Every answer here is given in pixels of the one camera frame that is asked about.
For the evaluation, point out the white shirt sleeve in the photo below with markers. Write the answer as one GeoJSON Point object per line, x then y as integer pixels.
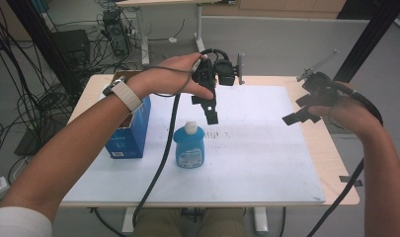
{"type": "Point", "coordinates": [19, 223]}

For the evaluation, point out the black computer tower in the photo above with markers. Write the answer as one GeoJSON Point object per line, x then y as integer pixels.
{"type": "Point", "coordinates": [117, 33]}

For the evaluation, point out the blue bottle with white cap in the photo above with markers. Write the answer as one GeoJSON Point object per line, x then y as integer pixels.
{"type": "Point", "coordinates": [189, 148]}

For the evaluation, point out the person's left leg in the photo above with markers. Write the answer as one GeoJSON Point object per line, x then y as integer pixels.
{"type": "Point", "coordinates": [159, 223]}

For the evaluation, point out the grey partition panel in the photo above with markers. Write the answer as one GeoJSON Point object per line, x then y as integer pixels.
{"type": "Point", "coordinates": [280, 46]}

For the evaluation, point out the white table leg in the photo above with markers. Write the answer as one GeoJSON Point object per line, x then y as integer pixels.
{"type": "Point", "coordinates": [129, 220]}
{"type": "Point", "coordinates": [260, 221]}

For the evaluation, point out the black floor box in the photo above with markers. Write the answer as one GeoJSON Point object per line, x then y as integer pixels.
{"type": "Point", "coordinates": [70, 46]}

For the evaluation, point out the person's left hand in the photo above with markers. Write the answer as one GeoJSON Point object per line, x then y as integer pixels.
{"type": "Point", "coordinates": [164, 79]}

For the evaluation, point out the white table mat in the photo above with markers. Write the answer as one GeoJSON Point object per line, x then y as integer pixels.
{"type": "Point", "coordinates": [253, 158]}

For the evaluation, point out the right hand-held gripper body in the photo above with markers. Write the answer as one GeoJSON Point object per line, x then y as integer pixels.
{"type": "Point", "coordinates": [321, 90]}

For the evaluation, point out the black tape strip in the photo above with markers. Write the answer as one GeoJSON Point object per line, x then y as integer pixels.
{"type": "Point", "coordinates": [350, 181]}

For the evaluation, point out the white background desk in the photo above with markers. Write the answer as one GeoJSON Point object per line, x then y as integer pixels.
{"type": "Point", "coordinates": [143, 39]}

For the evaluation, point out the wristwatch with white band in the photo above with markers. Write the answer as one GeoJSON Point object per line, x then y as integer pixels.
{"type": "Point", "coordinates": [126, 94]}

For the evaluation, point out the blue cardboard box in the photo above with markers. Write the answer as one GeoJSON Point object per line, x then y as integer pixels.
{"type": "Point", "coordinates": [131, 138]}

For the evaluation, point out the person's leg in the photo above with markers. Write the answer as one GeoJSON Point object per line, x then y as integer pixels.
{"type": "Point", "coordinates": [159, 223]}
{"type": "Point", "coordinates": [222, 223]}

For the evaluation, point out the black metal post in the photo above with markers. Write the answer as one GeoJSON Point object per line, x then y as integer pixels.
{"type": "Point", "coordinates": [368, 39]}
{"type": "Point", "coordinates": [46, 46]}

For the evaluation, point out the person's right hand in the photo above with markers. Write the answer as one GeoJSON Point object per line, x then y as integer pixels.
{"type": "Point", "coordinates": [349, 115]}

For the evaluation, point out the person's right leg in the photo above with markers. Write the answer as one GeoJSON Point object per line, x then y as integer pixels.
{"type": "Point", "coordinates": [222, 223]}

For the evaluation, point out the black stand base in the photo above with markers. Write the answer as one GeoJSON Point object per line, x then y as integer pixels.
{"type": "Point", "coordinates": [31, 144]}

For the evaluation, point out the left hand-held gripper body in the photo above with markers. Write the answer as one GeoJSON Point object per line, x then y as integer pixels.
{"type": "Point", "coordinates": [225, 74]}

